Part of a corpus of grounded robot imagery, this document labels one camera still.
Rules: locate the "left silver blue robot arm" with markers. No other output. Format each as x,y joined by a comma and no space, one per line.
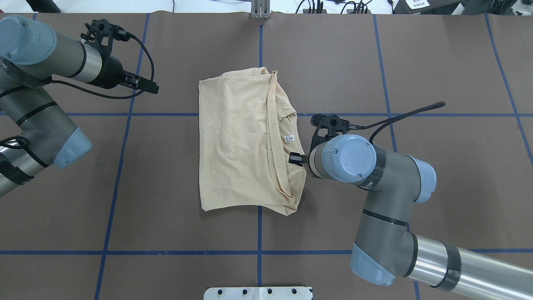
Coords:
31,54

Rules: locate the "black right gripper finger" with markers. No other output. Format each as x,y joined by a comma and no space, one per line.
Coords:
296,159

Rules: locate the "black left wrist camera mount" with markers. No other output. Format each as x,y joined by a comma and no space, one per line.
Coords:
101,34

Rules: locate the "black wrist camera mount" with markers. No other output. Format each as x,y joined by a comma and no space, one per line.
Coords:
327,128
101,34

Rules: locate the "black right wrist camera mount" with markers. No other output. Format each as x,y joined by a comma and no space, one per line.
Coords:
327,128

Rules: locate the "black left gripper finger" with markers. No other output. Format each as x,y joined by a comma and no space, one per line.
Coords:
130,77
143,84

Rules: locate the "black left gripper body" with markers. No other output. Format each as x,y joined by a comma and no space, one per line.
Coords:
111,74

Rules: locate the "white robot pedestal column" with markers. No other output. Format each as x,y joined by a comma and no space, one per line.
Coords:
259,293

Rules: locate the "cream long-sleeve printed shirt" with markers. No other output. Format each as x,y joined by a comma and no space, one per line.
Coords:
247,132

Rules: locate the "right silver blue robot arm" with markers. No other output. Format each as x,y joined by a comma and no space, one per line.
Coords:
384,248

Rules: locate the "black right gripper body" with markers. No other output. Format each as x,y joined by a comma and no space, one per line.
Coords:
295,159

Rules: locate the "aluminium frame post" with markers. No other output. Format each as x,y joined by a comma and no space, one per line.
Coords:
260,9

